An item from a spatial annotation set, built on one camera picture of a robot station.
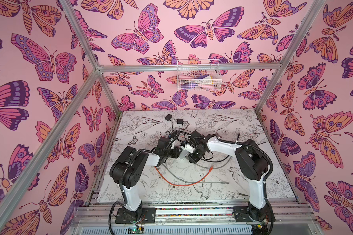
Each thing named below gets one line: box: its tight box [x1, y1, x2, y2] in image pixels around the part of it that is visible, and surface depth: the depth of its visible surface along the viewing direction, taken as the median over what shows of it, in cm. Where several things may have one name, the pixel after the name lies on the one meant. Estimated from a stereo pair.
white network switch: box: [178, 148, 189, 161], surface depth 94 cm
